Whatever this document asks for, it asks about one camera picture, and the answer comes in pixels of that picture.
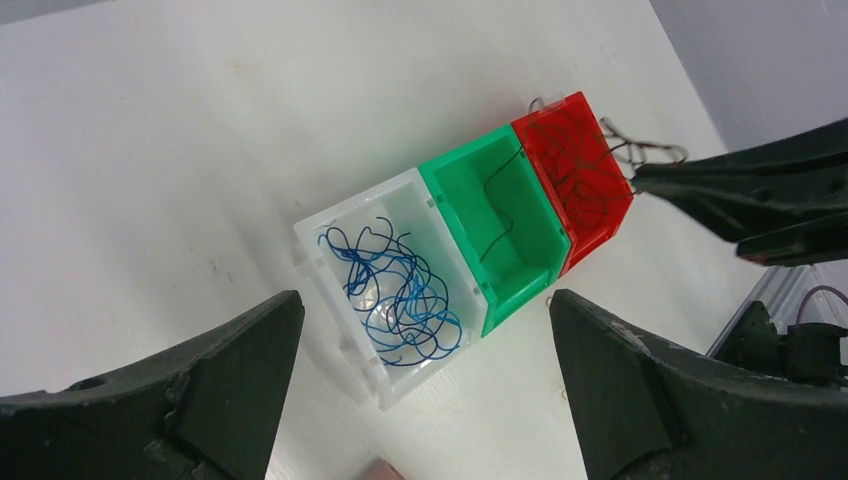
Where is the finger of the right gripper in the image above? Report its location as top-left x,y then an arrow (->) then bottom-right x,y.
631,119 -> 847,243
735,223 -> 847,267

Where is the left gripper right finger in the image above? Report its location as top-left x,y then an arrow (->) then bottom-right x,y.
549,289 -> 847,479

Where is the green plastic bin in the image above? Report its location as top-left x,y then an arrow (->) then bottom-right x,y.
418,125 -> 571,335

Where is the clear plastic bin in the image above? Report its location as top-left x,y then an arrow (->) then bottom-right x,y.
293,169 -> 488,410

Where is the black thin cable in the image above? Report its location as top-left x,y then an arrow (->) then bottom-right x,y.
478,145 -> 525,263

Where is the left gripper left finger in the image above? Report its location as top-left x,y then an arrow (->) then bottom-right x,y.
1,290 -> 305,479

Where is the pink cloth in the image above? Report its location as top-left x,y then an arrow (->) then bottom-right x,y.
359,459 -> 405,480

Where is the red plastic bin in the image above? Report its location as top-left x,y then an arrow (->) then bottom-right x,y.
510,91 -> 633,275

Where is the brown cable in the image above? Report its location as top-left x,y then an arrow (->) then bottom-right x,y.
528,97 -> 690,230

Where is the blue cable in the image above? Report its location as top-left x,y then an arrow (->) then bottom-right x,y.
317,217 -> 465,367

